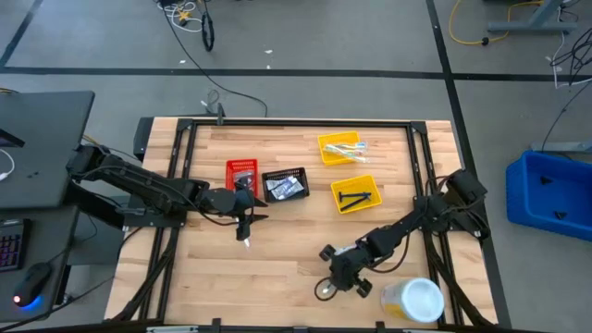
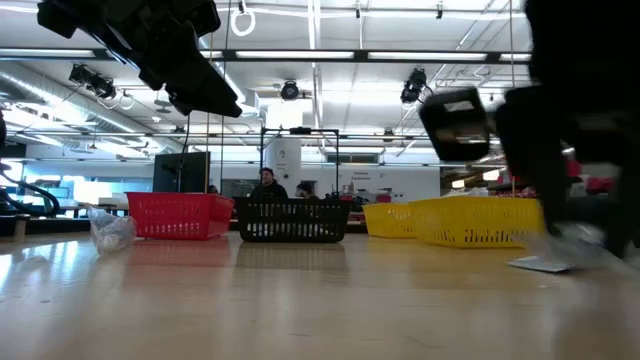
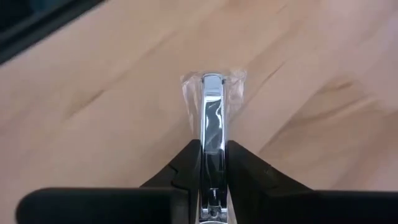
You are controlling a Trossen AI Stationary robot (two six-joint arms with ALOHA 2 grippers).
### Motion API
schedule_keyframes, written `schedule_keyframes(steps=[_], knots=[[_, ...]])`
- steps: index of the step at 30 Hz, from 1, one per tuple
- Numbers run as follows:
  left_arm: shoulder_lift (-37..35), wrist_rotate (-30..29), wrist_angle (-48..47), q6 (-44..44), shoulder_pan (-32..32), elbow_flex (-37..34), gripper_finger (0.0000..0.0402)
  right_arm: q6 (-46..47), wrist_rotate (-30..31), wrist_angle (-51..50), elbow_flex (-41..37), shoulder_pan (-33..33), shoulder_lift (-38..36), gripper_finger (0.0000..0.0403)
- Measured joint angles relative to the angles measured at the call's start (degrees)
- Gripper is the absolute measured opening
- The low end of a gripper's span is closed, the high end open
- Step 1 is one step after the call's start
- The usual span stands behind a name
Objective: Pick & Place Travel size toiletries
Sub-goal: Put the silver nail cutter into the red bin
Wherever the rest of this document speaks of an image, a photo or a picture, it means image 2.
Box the black plastic basket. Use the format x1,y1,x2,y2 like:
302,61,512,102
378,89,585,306
233,196,353,244

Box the teal toothbrush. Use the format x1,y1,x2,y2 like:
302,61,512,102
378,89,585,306
506,222,621,275

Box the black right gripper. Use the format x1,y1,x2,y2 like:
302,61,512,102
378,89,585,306
494,84,640,261

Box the white hanging ring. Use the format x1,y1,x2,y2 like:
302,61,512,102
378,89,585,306
230,7,257,38

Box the black monitor panel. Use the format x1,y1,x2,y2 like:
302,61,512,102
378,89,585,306
152,151,212,195

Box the crumpled clear plastic bag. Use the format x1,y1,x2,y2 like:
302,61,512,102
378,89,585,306
85,203,138,256

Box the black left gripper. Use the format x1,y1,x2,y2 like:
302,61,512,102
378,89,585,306
37,0,244,119

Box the red plastic basket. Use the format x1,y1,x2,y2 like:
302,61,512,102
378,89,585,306
125,191,235,241

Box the silver ventilation duct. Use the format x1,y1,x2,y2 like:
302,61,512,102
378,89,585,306
0,62,186,152

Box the yellow plastic basket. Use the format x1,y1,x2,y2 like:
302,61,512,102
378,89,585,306
408,196,546,250
362,202,419,239

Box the black ceiling spotlight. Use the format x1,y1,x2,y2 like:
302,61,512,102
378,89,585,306
399,67,429,105
68,63,118,101
280,79,301,102

